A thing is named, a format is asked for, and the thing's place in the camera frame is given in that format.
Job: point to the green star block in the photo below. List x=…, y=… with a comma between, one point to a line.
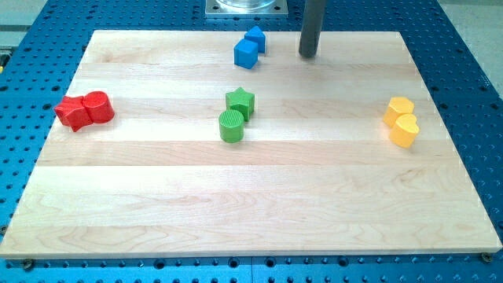
x=242, y=101

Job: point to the red star block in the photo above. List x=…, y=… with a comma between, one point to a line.
x=72, y=113

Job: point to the green cylinder block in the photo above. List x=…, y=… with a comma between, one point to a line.
x=231, y=126

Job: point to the light wooden board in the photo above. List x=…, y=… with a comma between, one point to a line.
x=315, y=173

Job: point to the blue cube block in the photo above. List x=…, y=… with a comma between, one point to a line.
x=245, y=54

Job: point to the blue pentagon block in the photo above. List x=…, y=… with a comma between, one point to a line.
x=256, y=35

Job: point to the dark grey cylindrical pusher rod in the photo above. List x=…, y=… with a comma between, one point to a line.
x=313, y=16

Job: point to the yellow hexagon block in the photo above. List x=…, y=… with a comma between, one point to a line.
x=397, y=107

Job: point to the yellow heart block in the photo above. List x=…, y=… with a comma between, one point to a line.
x=404, y=131

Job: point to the red cylinder block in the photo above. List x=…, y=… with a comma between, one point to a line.
x=98, y=106

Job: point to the blue perforated metal table plate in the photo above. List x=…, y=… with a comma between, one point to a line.
x=457, y=48

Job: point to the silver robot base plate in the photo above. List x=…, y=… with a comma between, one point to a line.
x=245, y=8

